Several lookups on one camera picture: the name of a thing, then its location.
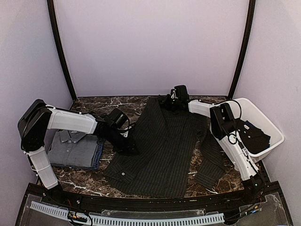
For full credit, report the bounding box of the white plastic bin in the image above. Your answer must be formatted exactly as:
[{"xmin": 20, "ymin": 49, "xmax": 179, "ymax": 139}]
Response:
[{"xmin": 228, "ymin": 98, "xmax": 284, "ymax": 171}]

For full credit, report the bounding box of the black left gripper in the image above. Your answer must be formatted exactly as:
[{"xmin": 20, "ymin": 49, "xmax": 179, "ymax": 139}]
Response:
[{"xmin": 105, "ymin": 127, "xmax": 140, "ymax": 156}]

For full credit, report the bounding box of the folded grey button shirt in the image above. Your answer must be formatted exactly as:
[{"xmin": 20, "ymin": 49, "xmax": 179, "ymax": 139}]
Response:
[{"xmin": 48, "ymin": 130, "xmax": 99, "ymax": 169}]

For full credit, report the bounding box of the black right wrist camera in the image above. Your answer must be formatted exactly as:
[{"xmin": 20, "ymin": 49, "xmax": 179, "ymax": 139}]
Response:
[{"xmin": 171, "ymin": 85, "xmax": 190, "ymax": 101}]

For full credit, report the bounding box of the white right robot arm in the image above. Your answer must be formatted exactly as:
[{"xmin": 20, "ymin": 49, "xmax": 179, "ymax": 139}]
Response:
[{"xmin": 159, "ymin": 94, "xmax": 265, "ymax": 204}]

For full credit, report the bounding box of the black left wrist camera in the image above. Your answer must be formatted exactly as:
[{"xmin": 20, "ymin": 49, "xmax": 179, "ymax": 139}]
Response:
[{"xmin": 104, "ymin": 108, "xmax": 130, "ymax": 129}]

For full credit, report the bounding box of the black front rail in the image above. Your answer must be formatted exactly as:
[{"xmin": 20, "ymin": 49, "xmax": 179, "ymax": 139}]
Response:
[{"xmin": 28, "ymin": 183, "xmax": 280, "ymax": 212}]

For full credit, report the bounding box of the left black frame post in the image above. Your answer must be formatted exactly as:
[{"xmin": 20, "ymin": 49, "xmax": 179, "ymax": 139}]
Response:
[{"xmin": 47, "ymin": 0, "xmax": 77, "ymax": 102}]

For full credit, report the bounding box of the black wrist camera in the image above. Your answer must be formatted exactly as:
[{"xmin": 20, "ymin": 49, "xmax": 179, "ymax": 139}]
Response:
[
  {"xmin": 104, "ymin": 108, "xmax": 130, "ymax": 129},
  {"xmin": 171, "ymin": 85, "xmax": 190, "ymax": 101}
]

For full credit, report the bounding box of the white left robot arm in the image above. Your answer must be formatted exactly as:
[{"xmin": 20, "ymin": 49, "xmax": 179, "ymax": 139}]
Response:
[{"xmin": 17, "ymin": 99, "xmax": 139, "ymax": 205}]

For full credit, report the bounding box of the black pinstriped long sleeve shirt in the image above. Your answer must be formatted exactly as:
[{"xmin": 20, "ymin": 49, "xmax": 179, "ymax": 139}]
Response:
[{"xmin": 104, "ymin": 98, "xmax": 225, "ymax": 198}]

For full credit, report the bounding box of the black shirt in bin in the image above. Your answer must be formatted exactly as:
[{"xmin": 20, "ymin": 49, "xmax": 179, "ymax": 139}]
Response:
[{"xmin": 237, "ymin": 119, "xmax": 270, "ymax": 154}]

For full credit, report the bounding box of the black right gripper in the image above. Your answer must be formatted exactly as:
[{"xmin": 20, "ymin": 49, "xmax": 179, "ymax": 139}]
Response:
[{"xmin": 159, "ymin": 94, "xmax": 182, "ymax": 113}]

